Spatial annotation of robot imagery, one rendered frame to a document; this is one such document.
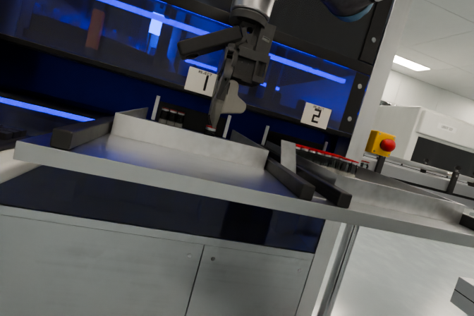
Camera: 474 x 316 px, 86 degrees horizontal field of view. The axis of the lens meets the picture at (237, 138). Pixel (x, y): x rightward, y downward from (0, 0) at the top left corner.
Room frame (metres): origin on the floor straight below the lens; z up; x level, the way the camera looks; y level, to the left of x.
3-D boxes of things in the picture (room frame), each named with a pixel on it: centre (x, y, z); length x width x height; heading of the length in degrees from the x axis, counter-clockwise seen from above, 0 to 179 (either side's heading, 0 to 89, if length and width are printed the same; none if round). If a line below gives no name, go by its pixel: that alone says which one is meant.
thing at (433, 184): (1.04, -0.69, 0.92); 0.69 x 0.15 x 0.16; 103
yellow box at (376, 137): (0.84, -0.44, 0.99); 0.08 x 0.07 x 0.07; 13
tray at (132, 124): (0.59, 0.10, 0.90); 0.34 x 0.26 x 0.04; 13
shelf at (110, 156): (0.56, -0.08, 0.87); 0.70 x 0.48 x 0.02; 103
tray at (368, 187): (0.57, -0.25, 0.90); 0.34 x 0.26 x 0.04; 13
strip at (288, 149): (0.41, -0.11, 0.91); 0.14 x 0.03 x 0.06; 13
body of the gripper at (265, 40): (0.49, 0.03, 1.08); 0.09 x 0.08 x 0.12; 103
